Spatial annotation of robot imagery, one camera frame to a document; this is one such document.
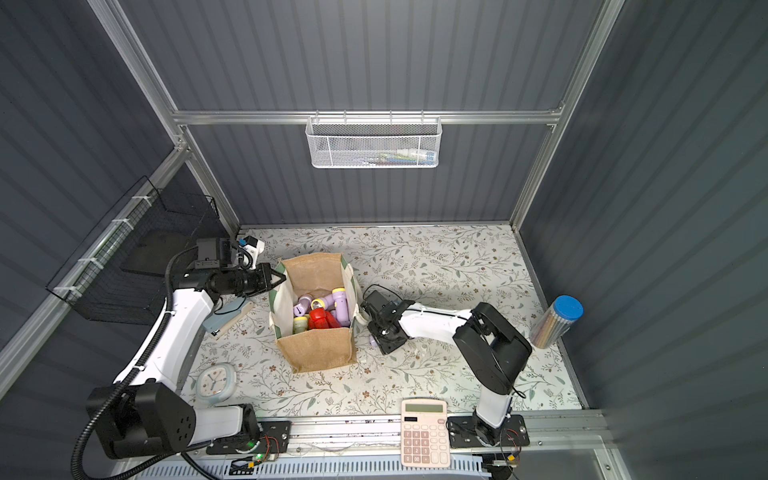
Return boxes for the pale green flashlight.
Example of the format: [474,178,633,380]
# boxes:
[293,315,309,334]

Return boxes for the purple flashlight vertical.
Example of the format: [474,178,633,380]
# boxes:
[293,295,312,317]

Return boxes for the red flashlight vertical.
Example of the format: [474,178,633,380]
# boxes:
[309,308,341,330]

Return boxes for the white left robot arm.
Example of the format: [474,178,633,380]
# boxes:
[80,263,286,459]

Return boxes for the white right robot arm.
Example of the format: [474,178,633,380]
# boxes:
[363,292,532,435]

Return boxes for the grey blue stapler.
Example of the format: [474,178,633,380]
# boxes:
[202,298,253,336]

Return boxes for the pink desk calculator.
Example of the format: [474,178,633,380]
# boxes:
[400,398,451,468]

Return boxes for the blue lid pencil tube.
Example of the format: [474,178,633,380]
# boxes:
[529,295,585,349]

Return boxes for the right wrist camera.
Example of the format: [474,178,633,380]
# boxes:
[363,290,392,316]

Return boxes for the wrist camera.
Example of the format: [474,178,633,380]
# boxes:
[363,290,392,316]
[192,236,265,270]

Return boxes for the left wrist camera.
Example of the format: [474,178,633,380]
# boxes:
[192,236,265,270]

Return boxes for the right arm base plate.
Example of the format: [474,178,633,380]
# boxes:
[447,414,530,449]

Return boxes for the black wire side basket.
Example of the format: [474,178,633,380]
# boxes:
[46,177,226,325]

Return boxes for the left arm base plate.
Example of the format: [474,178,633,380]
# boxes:
[205,421,292,456]

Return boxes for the white wire wall basket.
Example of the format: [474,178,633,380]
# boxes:
[305,118,443,169]

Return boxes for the markers in wall basket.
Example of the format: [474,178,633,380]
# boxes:
[358,148,438,167]

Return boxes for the black corrugated cable hose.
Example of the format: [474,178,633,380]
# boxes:
[70,244,241,480]

